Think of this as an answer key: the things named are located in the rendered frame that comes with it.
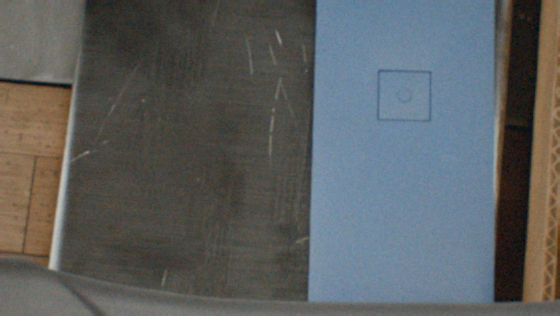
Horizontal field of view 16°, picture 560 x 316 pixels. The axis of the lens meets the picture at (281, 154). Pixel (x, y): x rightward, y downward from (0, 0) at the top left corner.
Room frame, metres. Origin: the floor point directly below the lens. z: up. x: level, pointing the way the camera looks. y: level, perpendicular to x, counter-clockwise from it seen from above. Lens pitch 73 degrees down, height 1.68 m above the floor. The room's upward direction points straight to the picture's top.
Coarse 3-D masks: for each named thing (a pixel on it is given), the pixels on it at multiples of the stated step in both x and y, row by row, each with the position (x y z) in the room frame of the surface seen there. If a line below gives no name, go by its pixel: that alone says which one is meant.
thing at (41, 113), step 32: (0, 96) 0.26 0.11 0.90; (32, 96) 0.26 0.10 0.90; (64, 96) 0.26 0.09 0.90; (0, 128) 0.25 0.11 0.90; (32, 128) 0.25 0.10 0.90; (64, 128) 0.25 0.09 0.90; (0, 160) 0.24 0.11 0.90; (32, 160) 0.24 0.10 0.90; (512, 160) 0.24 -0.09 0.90; (0, 192) 0.22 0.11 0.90; (32, 192) 0.22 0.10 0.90; (512, 192) 0.22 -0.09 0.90; (0, 224) 0.21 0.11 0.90; (32, 224) 0.21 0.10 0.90; (512, 224) 0.21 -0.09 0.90; (0, 256) 0.20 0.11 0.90; (32, 256) 0.20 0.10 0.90; (512, 256) 0.20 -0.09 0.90; (512, 288) 0.18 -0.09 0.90
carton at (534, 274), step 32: (544, 0) 0.30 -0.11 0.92; (544, 32) 0.28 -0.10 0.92; (544, 64) 0.27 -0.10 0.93; (544, 96) 0.25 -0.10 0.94; (544, 128) 0.23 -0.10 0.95; (544, 160) 0.22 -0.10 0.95; (544, 192) 0.21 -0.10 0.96; (544, 224) 0.19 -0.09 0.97; (544, 256) 0.18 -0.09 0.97; (544, 288) 0.17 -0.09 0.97
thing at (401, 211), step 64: (320, 0) 0.30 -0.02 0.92; (384, 0) 0.30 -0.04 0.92; (448, 0) 0.30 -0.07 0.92; (320, 64) 0.27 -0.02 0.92; (384, 64) 0.27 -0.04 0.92; (448, 64) 0.27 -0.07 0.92; (320, 128) 0.24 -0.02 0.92; (384, 128) 0.24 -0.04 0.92; (448, 128) 0.24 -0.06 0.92; (320, 192) 0.22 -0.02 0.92; (384, 192) 0.22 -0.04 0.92; (448, 192) 0.22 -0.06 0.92; (320, 256) 0.19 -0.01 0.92; (384, 256) 0.19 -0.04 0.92; (448, 256) 0.19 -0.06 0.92
